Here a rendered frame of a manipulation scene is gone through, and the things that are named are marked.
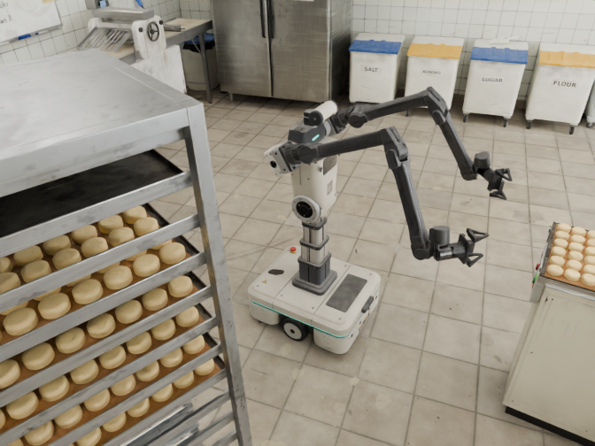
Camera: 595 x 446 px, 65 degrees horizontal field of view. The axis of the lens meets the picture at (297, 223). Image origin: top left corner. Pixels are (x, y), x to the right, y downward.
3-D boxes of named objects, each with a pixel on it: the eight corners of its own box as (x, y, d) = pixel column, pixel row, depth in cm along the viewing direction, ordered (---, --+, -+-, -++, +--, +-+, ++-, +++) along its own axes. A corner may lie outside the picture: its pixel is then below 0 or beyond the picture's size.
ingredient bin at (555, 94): (521, 130, 497) (540, 57, 454) (522, 110, 545) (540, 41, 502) (577, 137, 479) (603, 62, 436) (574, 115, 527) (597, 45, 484)
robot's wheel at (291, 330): (305, 346, 264) (310, 339, 268) (304, 326, 255) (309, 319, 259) (281, 336, 271) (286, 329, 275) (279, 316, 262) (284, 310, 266)
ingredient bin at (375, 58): (345, 111, 553) (348, 45, 510) (357, 94, 603) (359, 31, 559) (391, 116, 539) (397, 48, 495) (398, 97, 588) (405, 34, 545)
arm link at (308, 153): (404, 120, 173) (391, 124, 165) (411, 157, 175) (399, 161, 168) (310, 143, 202) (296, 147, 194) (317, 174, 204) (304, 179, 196)
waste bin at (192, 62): (229, 81, 659) (224, 32, 622) (211, 94, 618) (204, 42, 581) (196, 78, 675) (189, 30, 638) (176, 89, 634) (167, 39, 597)
